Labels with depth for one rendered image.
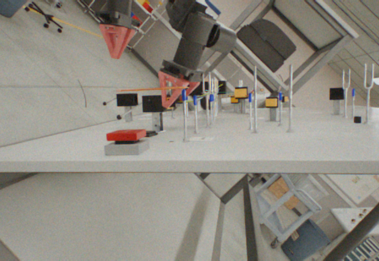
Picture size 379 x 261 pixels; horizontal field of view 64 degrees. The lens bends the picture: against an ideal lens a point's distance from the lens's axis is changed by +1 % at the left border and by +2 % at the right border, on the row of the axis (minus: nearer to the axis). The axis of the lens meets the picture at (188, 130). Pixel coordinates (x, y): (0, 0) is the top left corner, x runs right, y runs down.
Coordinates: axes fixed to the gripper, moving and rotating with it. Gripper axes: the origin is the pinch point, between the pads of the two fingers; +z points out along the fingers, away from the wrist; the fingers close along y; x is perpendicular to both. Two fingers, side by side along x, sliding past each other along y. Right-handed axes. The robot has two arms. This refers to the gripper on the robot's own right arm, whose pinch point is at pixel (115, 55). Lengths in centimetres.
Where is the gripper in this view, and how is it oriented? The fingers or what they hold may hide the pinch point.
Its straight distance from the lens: 78.2
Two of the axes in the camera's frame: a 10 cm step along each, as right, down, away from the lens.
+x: -9.2, -1.8, 3.4
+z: -1.3, 9.7, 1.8
